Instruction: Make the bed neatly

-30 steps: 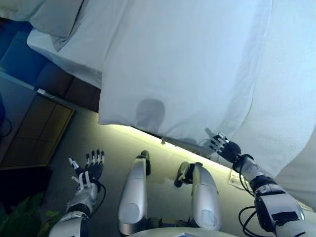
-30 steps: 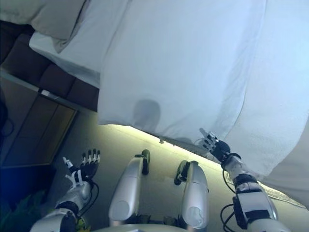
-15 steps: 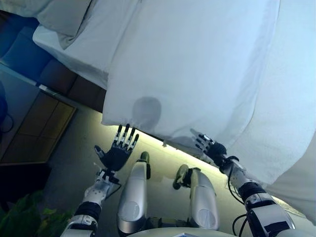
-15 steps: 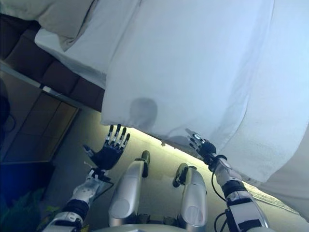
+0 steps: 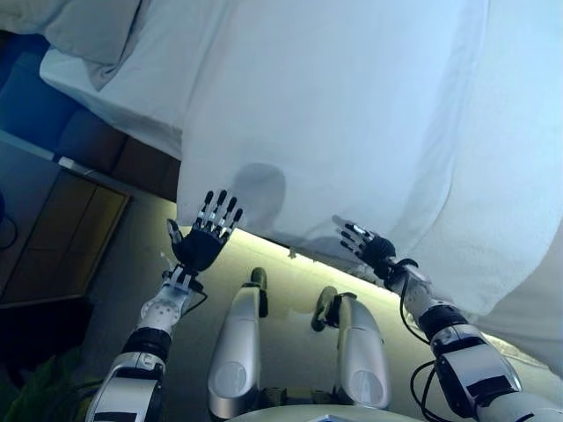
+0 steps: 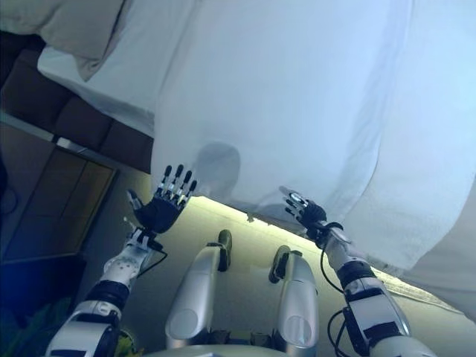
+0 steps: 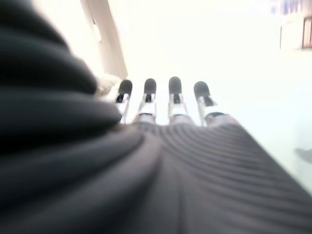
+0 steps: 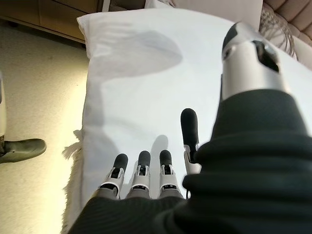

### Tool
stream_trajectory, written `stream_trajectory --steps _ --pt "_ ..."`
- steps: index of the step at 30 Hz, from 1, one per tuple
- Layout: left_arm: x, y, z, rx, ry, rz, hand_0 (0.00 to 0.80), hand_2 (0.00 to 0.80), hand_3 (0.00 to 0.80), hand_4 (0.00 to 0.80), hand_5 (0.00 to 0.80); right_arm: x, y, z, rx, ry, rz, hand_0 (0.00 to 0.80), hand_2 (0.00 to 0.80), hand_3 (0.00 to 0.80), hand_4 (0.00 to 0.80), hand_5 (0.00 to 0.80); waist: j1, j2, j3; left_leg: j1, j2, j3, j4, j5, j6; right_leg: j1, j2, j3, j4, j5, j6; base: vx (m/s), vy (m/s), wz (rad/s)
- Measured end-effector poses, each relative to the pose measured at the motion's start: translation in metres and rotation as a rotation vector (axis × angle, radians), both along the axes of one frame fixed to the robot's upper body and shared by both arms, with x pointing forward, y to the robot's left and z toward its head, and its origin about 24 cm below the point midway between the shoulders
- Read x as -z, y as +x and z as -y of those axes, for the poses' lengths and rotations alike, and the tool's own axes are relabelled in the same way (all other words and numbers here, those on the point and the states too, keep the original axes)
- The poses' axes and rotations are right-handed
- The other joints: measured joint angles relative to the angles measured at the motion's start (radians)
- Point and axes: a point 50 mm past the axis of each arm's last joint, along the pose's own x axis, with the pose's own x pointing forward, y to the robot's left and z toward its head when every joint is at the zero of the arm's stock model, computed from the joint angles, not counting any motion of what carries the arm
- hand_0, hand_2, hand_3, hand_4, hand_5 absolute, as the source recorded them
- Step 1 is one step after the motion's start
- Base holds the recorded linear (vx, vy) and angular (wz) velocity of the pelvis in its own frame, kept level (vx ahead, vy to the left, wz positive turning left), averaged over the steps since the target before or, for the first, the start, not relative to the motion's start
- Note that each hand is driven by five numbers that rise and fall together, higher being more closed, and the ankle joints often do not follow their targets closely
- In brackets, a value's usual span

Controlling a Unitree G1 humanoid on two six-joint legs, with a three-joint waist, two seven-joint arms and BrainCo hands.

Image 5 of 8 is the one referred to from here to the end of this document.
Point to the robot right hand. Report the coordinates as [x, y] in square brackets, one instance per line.
[376, 250]

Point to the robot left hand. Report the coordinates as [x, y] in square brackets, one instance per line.
[200, 246]

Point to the white duvet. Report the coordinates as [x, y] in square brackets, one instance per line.
[352, 110]

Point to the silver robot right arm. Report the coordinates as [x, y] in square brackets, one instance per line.
[466, 351]

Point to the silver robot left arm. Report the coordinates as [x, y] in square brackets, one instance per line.
[149, 321]

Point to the dark robot right foot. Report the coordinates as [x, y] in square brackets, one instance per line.
[323, 303]

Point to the silver robot right leg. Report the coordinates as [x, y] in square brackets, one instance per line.
[360, 347]

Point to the silver robot leg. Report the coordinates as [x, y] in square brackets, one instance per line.
[360, 347]
[237, 343]

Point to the silver robot left leg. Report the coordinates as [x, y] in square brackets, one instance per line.
[237, 343]

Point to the dark wooden nightstand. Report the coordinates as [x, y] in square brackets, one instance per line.
[57, 228]

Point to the small white device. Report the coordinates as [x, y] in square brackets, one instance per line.
[72, 163]

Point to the white mattress sheet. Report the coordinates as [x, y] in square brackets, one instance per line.
[141, 88]

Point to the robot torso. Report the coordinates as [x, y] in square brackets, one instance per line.
[308, 415]

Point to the green plant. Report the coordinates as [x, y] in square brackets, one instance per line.
[39, 387]

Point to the beige pillow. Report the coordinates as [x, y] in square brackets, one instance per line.
[88, 35]

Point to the brown upholstered bed frame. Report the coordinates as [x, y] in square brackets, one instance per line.
[97, 140]

